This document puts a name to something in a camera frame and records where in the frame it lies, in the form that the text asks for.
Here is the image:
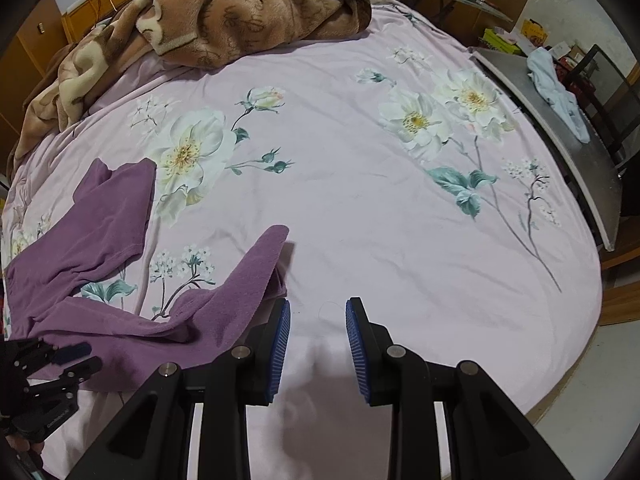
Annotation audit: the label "light blue cloth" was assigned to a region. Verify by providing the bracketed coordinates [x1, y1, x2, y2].
[526, 48, 590, 144]

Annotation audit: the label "wooden wardrobe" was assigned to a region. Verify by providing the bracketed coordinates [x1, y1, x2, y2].
[0, 0, 67, 165]

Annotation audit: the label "grey side table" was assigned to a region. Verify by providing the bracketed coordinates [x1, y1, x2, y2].
[470, 46, 626, 254]

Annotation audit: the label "purple knit pants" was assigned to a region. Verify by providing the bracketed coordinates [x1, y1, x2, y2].
[3, 157, 292, 394]

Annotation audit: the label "pink floral duvet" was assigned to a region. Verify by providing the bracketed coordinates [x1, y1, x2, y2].
[2, 3, 601, 479]

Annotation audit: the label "brown fleece blanket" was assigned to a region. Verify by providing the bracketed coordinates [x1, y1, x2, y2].
[8, 0, 372, 170]

